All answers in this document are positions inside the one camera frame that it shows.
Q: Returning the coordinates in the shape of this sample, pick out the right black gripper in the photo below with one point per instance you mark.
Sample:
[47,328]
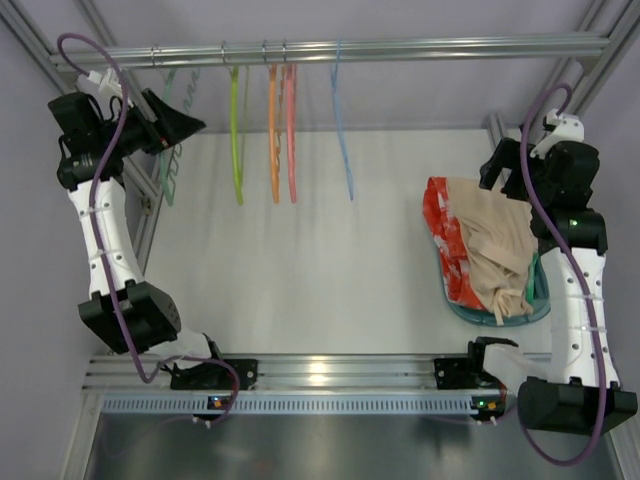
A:
[513,163]

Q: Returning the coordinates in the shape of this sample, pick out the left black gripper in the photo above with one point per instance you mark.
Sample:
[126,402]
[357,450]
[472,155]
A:
[151,125]

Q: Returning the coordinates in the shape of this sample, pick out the teal green hanger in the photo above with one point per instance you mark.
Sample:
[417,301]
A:
[169,159]

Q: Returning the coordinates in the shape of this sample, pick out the beige trousers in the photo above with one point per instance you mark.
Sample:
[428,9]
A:
[499,243]

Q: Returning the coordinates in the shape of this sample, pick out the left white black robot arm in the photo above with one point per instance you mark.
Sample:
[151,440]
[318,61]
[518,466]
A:
[126,312]

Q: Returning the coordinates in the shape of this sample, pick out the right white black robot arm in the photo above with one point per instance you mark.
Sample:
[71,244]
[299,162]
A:
[579,392]

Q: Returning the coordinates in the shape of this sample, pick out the lime green hanger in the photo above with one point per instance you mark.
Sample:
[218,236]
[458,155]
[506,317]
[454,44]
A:
[238,127]

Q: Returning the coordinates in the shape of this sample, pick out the orange hanger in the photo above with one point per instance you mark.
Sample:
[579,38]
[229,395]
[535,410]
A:
[273,153]

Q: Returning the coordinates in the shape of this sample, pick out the pink hanger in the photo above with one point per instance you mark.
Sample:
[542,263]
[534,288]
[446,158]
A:
[291,94]

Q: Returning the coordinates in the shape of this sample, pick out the light blue hanger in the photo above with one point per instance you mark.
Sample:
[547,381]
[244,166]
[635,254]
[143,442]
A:
[338,119]

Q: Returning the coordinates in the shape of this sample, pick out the red white tie-dye garment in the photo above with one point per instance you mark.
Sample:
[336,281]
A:
[447,235]

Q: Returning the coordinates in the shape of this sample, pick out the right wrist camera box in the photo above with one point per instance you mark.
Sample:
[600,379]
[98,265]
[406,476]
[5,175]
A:
[558,127]

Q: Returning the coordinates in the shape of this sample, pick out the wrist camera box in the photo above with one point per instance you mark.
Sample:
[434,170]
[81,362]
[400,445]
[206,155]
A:
[108,83]
[558,127]

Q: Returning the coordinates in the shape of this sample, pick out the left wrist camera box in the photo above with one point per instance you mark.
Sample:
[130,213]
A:
[108,83]

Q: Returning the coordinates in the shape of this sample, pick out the aluminium hanging rail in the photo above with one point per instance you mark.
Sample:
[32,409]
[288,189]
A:
[563,45]

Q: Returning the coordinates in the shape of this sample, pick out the front aluminium frame rail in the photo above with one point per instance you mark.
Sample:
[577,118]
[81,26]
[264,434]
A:
[283,374]

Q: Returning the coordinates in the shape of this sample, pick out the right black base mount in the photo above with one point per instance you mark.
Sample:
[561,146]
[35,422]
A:
[458,373]

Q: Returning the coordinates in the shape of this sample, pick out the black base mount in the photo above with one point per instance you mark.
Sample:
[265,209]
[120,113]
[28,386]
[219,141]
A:
[206,376]
[458,373]

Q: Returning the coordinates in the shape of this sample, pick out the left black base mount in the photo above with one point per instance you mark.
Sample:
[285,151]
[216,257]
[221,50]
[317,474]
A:
[206,376]

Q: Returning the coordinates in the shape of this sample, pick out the grey slotted cable duct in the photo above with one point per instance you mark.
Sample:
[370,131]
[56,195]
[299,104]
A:
[295,404]

